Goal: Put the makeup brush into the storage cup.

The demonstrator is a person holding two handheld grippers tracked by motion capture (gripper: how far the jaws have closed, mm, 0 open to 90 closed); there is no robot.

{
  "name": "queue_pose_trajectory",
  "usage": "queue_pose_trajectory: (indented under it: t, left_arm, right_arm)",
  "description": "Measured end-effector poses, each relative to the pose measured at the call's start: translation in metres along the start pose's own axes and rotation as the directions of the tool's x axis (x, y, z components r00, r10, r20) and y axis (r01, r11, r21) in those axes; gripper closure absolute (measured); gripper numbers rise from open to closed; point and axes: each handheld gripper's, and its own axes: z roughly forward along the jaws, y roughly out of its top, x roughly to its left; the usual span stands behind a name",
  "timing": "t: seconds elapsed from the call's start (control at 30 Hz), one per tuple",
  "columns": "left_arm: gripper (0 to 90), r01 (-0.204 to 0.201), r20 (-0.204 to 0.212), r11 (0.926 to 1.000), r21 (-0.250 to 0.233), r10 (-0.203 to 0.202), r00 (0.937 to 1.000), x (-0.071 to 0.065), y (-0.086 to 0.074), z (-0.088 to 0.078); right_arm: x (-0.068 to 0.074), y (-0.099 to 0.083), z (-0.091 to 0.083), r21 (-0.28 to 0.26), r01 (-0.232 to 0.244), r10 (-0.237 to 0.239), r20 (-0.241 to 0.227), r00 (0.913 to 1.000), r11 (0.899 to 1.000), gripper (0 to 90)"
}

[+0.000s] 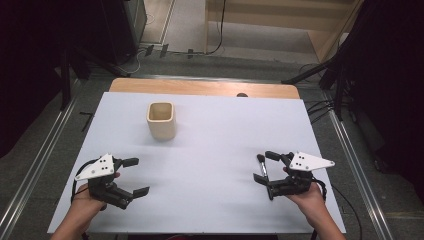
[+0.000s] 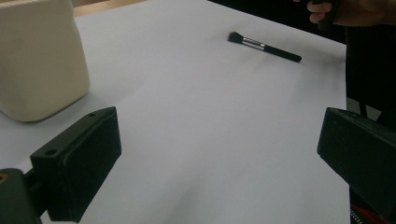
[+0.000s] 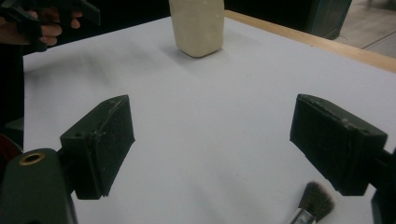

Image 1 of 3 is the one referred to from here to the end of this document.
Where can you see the cream square cup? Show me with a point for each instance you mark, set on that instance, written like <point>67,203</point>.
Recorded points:
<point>161,128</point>

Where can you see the white table sheet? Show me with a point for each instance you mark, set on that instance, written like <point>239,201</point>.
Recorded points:
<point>206,166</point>

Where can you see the metal floor trim strip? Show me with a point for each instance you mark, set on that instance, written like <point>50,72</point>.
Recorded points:
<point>167,21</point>

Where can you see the black angle bracket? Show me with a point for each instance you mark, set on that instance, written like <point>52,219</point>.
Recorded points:
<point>89,121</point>

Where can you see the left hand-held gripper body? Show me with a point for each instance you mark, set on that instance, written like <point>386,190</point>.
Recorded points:
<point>100,168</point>

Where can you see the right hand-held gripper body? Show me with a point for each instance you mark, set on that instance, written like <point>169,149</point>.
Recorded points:
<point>308,161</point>

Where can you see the person's right hand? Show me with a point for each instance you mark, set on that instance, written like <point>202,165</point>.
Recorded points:
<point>311,203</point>

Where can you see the small dark round object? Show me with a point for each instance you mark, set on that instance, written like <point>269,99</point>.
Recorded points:
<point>242,95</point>

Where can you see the light wooden shelf unit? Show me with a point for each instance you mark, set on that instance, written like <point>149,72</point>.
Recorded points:
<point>266,15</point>

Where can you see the black makeup brush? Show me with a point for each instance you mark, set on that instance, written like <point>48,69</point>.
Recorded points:
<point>261,158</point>

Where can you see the person's left hand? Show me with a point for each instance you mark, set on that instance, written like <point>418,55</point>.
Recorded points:
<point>85,205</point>

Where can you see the black floor marker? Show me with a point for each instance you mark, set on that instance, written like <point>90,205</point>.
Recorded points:
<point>149,50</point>
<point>190,53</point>

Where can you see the dark curtain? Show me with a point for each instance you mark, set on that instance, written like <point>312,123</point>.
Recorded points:
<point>393,83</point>
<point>26,66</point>

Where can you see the metal floor rail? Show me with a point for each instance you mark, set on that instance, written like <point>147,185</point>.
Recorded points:
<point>41,160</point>
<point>358,173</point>

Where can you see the black metal stand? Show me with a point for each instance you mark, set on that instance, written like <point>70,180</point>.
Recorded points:
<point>65,86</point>
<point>339,96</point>

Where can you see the black equipment cabinet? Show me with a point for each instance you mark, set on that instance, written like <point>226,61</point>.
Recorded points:
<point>116,30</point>

